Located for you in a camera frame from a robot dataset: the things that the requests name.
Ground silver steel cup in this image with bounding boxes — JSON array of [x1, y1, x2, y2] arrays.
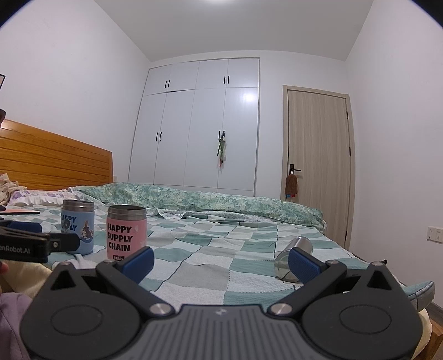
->
[[274, 236, 313, 283]]

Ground blue printed steel cup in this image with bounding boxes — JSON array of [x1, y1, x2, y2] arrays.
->
[[61, 199, 95, 255]]

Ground left hand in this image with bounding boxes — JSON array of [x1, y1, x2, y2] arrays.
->
[[0, 262, 8, 274]]

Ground black phone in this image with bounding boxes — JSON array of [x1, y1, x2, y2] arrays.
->
[[0, 209, 40, 216]]

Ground purple floral pillow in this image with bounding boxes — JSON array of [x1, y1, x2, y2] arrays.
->
[[8, 190, 79, 207]]

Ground checkered teal bed sheet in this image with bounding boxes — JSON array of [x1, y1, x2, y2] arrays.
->
[[0, 202, 436, 308]]

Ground green floral quilt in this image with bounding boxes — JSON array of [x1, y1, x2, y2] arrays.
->
[[72, 182, 326, 233]]

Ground brown plush toy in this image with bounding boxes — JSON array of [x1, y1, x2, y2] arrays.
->
[[285, 173, 298, 201]]

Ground wooden headboard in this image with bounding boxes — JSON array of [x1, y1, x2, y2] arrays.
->
[[1, 119, 113, 191]]

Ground beige wooden door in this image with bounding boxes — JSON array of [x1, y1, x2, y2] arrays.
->
[[282, 86, 355, 248]]

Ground green hanging ornament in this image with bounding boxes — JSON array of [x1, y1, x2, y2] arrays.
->
[[217, 133, 226, 168]]

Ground white built-in wardrobe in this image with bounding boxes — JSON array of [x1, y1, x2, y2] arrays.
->
[[128, 58, 260, 197]]

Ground black door handle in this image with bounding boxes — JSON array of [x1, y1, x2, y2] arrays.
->
[[288, 163, 303, 177]]

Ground white wall socket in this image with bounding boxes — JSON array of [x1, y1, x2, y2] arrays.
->
[[426, 227, 443, 244]]

